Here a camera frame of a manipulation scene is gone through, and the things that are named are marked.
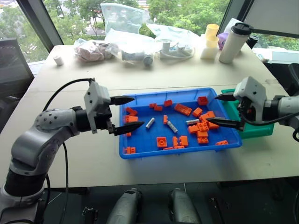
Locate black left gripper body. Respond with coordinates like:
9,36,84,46
93,102,116,136

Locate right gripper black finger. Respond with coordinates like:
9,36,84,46
205,117,244,131
214,92,238,102

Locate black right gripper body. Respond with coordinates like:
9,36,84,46
236,97,255,131

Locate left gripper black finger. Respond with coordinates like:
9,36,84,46
110,95,136,107
114,121,146,137

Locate green plastic tray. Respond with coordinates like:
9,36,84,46
220,88,275,140

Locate blue plastic tray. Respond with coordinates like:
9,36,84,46
119,87,243,160

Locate orange-red plastic brick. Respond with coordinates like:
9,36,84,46
173,103,193,117

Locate bagged white blue bottle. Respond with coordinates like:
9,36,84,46
104,28,155,69

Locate white tumbler with black lid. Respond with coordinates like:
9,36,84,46
218,22,254,64

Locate purple object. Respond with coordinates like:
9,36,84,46
217,32,229,51

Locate dark office chair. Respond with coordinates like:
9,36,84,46
286,62,299,97

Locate plastic bag with pink contents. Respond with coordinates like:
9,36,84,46
74,38,115,63

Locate black cup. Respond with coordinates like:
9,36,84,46
246,35,260,49

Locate stacked yellow cups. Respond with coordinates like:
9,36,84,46
205,23,221,48

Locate white power strip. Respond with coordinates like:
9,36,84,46
158,39,196,61

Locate silver rounded robot leg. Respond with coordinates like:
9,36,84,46
168,187,202,224
106,187,143,224

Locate large clear plastic bag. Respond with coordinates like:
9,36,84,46
100,2,150,43

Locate clear bag over power strip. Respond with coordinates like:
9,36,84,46
145,22,202,49

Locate grey screen panel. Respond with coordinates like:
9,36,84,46
242,0,299,39

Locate black monitor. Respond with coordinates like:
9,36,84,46
0,38,35,100

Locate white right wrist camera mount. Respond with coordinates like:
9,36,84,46
233,76,267,122

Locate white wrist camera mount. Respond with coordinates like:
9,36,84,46
233,76,267,122
83,81,112,134

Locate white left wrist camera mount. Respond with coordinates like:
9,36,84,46
83,81,112,134

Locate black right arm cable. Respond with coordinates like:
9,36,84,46
242,111,299,142

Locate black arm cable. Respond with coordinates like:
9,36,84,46
242,111,299,142
43,77,96,224

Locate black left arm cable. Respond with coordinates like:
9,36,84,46
43,77,96,224

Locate black bracket under table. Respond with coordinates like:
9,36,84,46
208,196,225,224
81,206,99,224

